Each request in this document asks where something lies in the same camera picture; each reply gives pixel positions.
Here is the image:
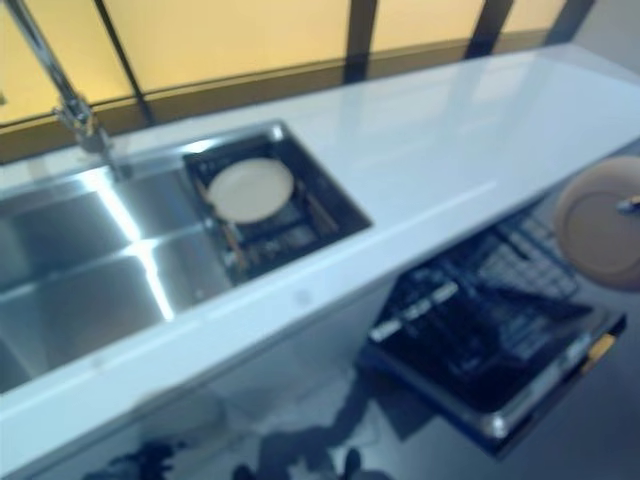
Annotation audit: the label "large beige plate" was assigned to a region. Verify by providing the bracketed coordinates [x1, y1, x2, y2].
[553, 154, 640, 292]

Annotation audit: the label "chrome gooseneck faucet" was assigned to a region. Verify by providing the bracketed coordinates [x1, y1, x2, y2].
[5, 0, 135, 182]

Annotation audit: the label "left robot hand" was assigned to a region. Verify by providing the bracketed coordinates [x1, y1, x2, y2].
[112, 438, 187, 480]

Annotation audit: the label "white glossy cabinet door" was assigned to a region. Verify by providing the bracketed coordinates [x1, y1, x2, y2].
[124, 279, 397, 480]

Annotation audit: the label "small beige plate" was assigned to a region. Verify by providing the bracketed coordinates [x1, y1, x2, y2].
[206, 159, 296, 225]

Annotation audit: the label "stainless steel sink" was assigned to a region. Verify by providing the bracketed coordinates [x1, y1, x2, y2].
[0, 118, 375, 397]

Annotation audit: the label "black dish drying rack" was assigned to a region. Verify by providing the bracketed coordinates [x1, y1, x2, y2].
[182, 137, 347, 282]

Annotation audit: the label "dark window frame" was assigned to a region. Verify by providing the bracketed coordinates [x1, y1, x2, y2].
[0, 0, 581, 164]

